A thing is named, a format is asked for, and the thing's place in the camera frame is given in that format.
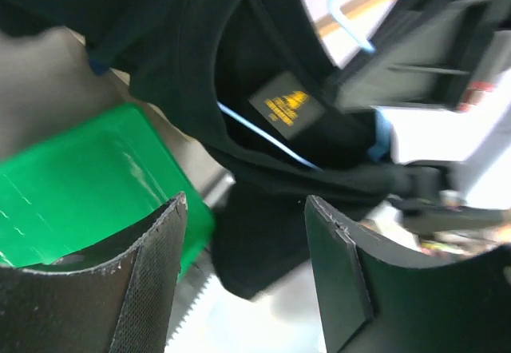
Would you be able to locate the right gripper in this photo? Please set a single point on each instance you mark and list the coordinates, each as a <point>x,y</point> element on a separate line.
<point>430,52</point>

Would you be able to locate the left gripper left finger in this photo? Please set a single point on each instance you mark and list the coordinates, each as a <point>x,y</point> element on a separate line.
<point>115,296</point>

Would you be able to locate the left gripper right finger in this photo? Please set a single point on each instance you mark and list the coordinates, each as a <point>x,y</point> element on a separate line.
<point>377,296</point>

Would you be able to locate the black flower print t-shirt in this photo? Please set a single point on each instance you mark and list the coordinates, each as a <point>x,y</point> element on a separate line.
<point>249,80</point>

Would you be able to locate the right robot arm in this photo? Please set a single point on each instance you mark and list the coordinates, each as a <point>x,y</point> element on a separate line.
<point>437,210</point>

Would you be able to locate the green plastic tray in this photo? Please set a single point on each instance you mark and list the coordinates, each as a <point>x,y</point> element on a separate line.
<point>80,187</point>

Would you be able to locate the white slotted cable duct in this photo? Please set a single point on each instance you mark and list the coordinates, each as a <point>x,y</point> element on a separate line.
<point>190,306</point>

